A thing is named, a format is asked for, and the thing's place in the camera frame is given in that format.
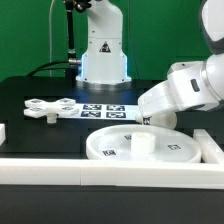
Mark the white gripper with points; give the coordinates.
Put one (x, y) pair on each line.
(183, 89)

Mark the white round table top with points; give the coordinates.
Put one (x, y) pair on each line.
(142, 143)

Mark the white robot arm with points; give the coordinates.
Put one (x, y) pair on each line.
(105, 64)

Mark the white marker sheet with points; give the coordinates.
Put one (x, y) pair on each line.
(106, 112)

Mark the white cross-shaped table base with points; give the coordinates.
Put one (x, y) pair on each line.
(37, 108)

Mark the white right fence rail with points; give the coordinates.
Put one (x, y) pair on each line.
(211, 151)

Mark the white fence rail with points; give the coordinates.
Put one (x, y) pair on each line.
(211, 151)
(2, 134)
(103, 173)

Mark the white left fence rail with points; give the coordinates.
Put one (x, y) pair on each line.
(2, 134)

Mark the white front fence rail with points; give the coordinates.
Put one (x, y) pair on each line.
(103, 173)

